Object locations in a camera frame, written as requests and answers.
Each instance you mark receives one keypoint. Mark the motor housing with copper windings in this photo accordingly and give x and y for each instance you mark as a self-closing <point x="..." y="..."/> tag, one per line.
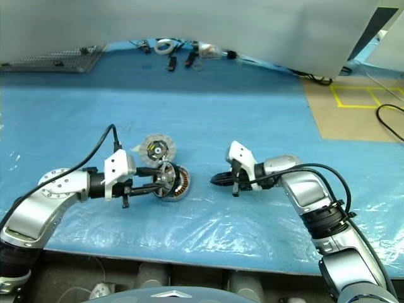
<point x="180" y="189"/>

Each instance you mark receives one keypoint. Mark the black rectangular connector block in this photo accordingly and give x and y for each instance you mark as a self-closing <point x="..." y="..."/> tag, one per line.
<point x="190" y="59"/>
<point x="171" y="63"/>

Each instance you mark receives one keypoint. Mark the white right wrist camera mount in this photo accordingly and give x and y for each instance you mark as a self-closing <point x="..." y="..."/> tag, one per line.
<point x="241" y="156"/>

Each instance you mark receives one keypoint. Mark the small black metal block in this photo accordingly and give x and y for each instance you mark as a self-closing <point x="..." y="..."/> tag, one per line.
<point x="84" y="50"/>

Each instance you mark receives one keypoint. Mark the clear plastic bag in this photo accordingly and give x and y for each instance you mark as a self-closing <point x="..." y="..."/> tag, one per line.
<point x="210" y="50"/>

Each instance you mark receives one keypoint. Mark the grey rounded cylinder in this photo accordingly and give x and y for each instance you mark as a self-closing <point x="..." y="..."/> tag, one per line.
<point x="154" y="276"/>
<point x="246" y="282"/>

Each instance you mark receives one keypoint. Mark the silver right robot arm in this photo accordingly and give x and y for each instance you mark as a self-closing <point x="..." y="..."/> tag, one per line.
<point x="303" y="189"/>

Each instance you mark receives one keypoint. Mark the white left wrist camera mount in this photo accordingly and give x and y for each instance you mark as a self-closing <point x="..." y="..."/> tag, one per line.
<point x="116" y="167"/>

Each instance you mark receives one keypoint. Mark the white side panel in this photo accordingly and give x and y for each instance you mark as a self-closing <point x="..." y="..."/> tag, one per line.
<point x="391" y="53"/>

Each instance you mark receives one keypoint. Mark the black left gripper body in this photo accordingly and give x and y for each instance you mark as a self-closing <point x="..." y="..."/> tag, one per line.
<point x="126" y="189"/>

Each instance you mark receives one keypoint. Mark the white backdrop sheet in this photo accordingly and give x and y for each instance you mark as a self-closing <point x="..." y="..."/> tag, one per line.
<point x="189" y="15"/>

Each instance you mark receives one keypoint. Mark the round silver motor end cover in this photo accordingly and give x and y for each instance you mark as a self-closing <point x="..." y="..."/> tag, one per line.
<point x="146" y="145"/>

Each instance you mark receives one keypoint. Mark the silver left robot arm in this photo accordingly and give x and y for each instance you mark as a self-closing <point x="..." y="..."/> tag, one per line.
<point x="47" y="202"/>

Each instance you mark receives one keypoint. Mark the blue plastic table cover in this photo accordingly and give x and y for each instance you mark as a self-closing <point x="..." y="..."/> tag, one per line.
<point x="221" y="110"/>

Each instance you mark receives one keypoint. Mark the perforated metal plate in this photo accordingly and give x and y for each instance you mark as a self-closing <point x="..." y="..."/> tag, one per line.
<point x="63" y="60"/>

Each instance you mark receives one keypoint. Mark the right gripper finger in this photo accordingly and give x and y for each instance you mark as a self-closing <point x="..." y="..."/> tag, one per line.
<point x="224" y="176"/>
<point x="222" y="183"/>

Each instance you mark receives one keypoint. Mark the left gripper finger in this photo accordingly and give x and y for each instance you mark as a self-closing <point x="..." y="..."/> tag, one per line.
<point x="145" y="189"/>
<point x="151" y="172"/>

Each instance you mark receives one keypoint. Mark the small black knob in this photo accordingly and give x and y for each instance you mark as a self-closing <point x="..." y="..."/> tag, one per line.
<point x="231" y="55"/>

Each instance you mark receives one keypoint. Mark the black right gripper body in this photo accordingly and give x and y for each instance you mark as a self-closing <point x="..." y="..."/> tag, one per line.
<point x="240" y="180"/>

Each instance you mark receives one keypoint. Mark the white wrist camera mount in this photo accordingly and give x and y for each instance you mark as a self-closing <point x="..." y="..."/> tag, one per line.
<point x="241" y="156"/>
<point x="116" y="167"/>

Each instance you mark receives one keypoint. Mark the white tape roll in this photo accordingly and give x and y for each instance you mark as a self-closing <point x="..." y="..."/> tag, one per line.
<point x="156" y="47"/>

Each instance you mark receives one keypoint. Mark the small white part under table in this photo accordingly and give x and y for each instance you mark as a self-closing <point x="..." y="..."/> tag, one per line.
<point x="102" y="290"/>

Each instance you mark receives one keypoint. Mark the brown floor mat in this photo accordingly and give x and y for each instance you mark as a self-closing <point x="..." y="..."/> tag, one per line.
<point x="347" y="126"/>

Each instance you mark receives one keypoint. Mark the grey robot torso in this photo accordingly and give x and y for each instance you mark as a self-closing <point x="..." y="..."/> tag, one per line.
<point x="142" y="296"/>

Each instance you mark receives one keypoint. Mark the small tan tape piece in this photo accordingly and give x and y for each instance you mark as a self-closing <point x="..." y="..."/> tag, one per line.
<point x="135" y="149"/>

